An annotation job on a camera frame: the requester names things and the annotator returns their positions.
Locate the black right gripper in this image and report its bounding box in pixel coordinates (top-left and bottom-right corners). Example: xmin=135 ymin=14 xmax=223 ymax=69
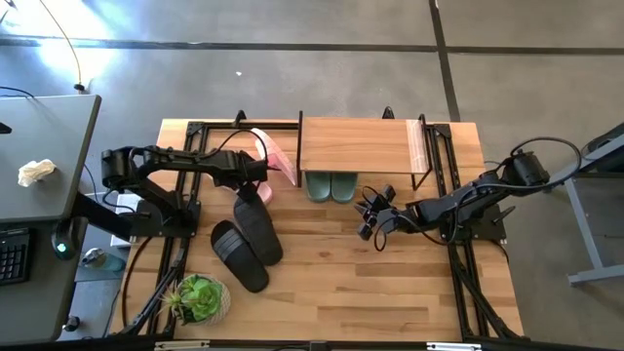
xmin=357 ymin=183 xmax=411 ymax=243

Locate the black equipment case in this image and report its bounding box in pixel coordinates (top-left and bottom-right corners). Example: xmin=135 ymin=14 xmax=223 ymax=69
xmin=582 ymin=121 xmax=624 ymax=173

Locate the black mounting pole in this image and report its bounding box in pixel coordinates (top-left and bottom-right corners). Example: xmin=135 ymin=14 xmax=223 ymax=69
xmin=72 ymin=191 xmax=142 ymax=241

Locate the potted green succulent plant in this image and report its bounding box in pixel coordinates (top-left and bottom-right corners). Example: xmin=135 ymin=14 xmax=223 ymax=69
xmin=159 ymin=273 xmax=233 ymax=328

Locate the white flat box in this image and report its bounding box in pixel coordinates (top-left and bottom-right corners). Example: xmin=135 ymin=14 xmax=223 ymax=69
xmin=110 ymin=192 xmax=145 ymax=249

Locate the grey desk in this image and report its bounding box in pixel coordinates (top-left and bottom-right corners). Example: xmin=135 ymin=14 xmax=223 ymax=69
xmin=0 ymin=94 xmax=103 ymax=345

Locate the black rubber slide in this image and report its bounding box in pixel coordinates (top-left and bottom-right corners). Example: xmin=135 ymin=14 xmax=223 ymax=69
xmin=210 ymin=219 xmax=271 ymax=294
xmin=232 ymin=194 xmax=285 ymax=267

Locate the black aluminium table frame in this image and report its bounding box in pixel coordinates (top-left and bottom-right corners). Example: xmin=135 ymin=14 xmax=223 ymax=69
xmin=116 ymin=105 xmax=527 ymax=351

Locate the silver metal bracket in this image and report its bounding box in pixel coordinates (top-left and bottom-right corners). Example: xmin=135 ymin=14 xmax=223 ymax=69
xmin=425 ymin=341 xmax=483 ymax=351
xmin=154 ymin=340 xmax=212 ymax=351

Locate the crumpled white tissue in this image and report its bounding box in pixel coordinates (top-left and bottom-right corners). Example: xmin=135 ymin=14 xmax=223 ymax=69
xmin=17 ymin=158 xmax=58 ymax=189

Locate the black keyboard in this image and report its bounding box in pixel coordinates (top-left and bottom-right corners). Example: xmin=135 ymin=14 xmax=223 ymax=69
xmin=0 ymin=227 xmax=32 ymax=288

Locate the wooden shelf with black legs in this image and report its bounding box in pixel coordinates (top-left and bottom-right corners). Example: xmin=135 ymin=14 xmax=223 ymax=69
xmin=296 ymin=110 xmax=436 ymax=192

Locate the grey metal stand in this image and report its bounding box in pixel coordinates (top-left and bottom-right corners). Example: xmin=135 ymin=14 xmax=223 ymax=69
xmin=549 ymin=121 xmax=624 ymax=288

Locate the yellow floor cable with plug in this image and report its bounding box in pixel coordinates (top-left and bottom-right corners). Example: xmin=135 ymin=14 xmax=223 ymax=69
xmin=37 ymin=0 xmax=88 ymax=95

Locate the bottle with metal cap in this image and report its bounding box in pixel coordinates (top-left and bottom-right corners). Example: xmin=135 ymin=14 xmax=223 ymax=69
xmin=79 ymin=247 xmax=127 ymax=273

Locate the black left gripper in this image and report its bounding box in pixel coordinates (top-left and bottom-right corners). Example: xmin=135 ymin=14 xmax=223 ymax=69
xmin=227 ymin=149 xmax=283 ymax=188

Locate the black round device with light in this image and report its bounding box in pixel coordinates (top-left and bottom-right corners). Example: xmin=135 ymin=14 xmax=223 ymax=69
xmin=50 ymin=217 xmax=80 ymax=261

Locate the dark curved cable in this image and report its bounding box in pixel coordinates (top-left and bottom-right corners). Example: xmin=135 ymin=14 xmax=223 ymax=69
xmin=120 ymin=236 xmax=153 ymax=329

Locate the green rubber slide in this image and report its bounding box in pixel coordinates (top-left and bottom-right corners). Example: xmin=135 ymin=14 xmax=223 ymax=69
xmin=304 ymin=171 xmax=333 ymax=204
xmin=331 ymin=171 xmax=359 ymax=205

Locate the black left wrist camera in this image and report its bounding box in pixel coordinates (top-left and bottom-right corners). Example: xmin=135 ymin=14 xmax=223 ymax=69
xmin=237 ymin=182 xmax=260 ymax=205

